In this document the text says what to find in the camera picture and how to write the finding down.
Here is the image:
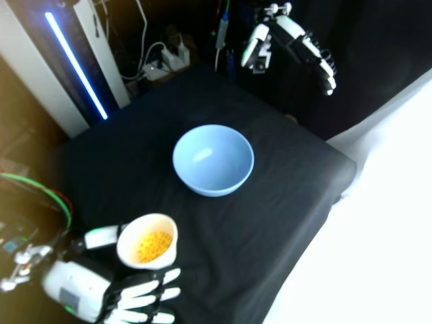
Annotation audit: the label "white power strip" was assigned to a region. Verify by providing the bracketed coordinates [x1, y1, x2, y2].
[141, 45, 192, 82]

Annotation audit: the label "white tower with light strip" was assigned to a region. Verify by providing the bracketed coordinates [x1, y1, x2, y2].
[0, 0, 131, 139]

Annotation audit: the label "white paper cup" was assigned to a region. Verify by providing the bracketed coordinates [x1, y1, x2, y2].
[116, 213, 179, 270]

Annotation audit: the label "black table cloth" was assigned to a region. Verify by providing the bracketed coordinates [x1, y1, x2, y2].
[50, 62, 358, 324]

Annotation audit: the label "hanging blue white connector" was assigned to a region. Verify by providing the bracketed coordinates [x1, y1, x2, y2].
[214, 0, 232, 72]

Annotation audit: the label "white sheet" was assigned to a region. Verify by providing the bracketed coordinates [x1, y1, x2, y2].
[259, 67, 432, 324]

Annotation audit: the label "green cable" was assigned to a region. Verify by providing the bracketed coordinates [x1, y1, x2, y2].
[0, 172, 74, 234]

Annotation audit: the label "yellow beads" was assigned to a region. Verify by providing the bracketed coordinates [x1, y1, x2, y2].
[136, 231, 173, 264]

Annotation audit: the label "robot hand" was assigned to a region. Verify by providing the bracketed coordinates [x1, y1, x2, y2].
[42, 224, 183, 324]
[240, 15, 338, 97]

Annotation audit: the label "white power cable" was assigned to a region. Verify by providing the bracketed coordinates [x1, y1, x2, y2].
[120, 0, 150, 82]

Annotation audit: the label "red cable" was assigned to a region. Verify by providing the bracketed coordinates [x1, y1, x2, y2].
[47, 190, 74, 217]

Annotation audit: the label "light blue bowl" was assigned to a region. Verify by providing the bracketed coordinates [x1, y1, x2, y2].
[172, 124, 255, 198]

